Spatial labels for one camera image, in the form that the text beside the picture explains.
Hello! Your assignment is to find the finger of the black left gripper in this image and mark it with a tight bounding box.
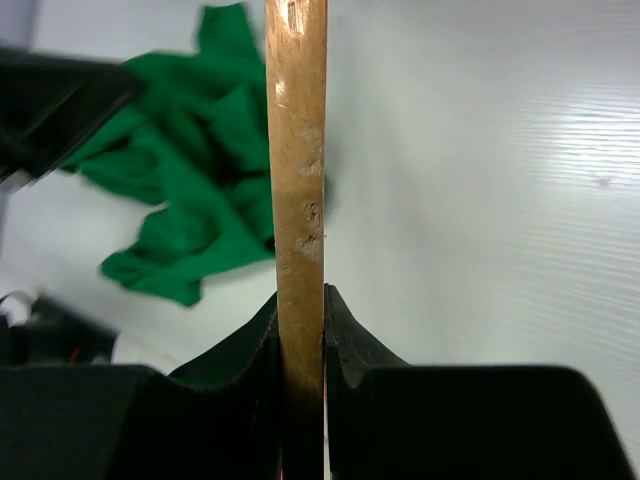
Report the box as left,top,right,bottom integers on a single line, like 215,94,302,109
1,47,144,185

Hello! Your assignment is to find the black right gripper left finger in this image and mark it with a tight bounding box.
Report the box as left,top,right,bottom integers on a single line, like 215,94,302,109
1,298,280,479

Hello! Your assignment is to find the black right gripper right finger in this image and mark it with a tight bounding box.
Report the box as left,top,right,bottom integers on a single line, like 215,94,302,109
325,285,634,479

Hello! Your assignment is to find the green t shirt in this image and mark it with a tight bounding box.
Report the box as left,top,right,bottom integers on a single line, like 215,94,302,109
63,3,277,307

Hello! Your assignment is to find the wooden clothes hanger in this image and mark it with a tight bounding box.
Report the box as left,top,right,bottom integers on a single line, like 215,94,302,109
265,1,328,479

